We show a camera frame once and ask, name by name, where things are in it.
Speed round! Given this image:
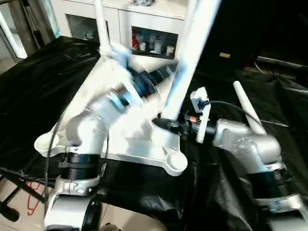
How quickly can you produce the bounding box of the red white box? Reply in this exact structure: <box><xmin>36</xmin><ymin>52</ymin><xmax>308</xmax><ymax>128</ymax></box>
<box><xmin>131</xmin><ymin>30</ymin><xmax>139</xmax><ymax>50</ymax></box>

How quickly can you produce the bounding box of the white display cabinet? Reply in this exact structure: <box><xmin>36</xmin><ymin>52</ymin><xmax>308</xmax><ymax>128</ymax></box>
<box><xmin>51</xmin><ymin>0</ymin><xmax>191</xmax><ymax>61</ymax></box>

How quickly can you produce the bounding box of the black silver ornament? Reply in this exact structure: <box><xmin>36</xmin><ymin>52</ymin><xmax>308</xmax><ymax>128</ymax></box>
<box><xmin>133</xmin><ymin>0</ymin><xmax>157</xmax><ymax>7</ymax></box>

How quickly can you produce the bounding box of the light blue panel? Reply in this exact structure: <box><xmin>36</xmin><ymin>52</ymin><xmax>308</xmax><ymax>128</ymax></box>
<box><xmin>48</xmin><ymin>0</ymin><xmax>61</xmax><ymax>38</ymax></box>

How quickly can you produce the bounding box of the long black bar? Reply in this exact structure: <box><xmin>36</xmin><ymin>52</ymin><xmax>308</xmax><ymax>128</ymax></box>
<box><xmin>257</xmin><ymin>56</ymin><xmax>308</xmax><ymax>71</ymax></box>

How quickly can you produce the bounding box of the black shiny mat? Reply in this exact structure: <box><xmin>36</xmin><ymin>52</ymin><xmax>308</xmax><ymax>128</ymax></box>
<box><xmin>0</xmin><ymin>35</ymin><xmax>308</xmax><ymax>231</ymax></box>

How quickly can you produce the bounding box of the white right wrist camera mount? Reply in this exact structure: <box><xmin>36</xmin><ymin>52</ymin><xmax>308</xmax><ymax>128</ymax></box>
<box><xmin>189</xmin><ymin>86</ymin><xmax>212</xmax><ymax>144</ymax></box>

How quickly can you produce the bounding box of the black left wrist camera cable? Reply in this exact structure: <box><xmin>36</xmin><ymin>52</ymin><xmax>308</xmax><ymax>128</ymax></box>
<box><xmin>43</xmin><ymin>124</ymin><xmax>60</xmax><ymax>212</ymax></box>

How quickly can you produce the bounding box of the black metal table frame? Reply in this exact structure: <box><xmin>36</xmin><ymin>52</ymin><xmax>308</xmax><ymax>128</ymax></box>
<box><xmin>0</xmin><ymin>165</ymin><xmax>47</xmax><ymax>222</ymax></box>

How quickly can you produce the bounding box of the thin red wire loop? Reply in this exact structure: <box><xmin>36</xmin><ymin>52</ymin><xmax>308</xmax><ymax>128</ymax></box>
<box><xmin>26</xmin><ymin>181</ymin><xmax>41</xmax><ymax>216</ymax></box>

